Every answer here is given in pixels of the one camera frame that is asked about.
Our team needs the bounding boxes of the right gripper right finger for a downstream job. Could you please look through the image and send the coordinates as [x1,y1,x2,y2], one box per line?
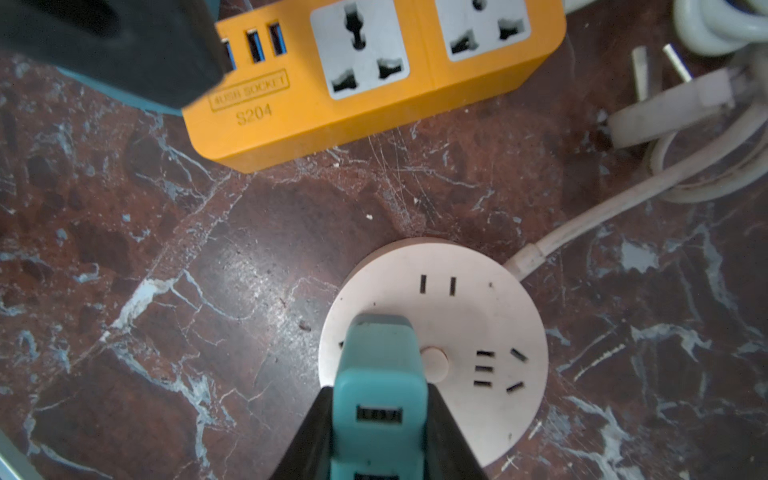
[424,384,487,480]

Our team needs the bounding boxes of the teal charger plug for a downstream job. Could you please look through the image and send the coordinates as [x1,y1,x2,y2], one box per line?
[330,314,428,479]

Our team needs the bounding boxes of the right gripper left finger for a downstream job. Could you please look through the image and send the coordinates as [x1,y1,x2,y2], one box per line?
[270,387,333,480]

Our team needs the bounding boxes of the white orange strip cable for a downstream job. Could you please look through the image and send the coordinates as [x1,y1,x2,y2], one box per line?
[671,0,768,59]

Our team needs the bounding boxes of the white round socket cable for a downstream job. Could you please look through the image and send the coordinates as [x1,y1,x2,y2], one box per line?
[503,45,768,283]

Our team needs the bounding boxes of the round pink power socket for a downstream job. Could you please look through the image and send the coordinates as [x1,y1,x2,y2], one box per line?
[318,238,549,467]

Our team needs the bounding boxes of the teal power strip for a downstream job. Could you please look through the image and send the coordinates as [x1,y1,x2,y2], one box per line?
[58,67,182,117]

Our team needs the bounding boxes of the orange power strip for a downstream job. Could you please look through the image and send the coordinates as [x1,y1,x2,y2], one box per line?
[183,1,566,173]

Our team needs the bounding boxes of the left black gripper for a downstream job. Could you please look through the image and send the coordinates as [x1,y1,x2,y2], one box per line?
[1,1,232,110]

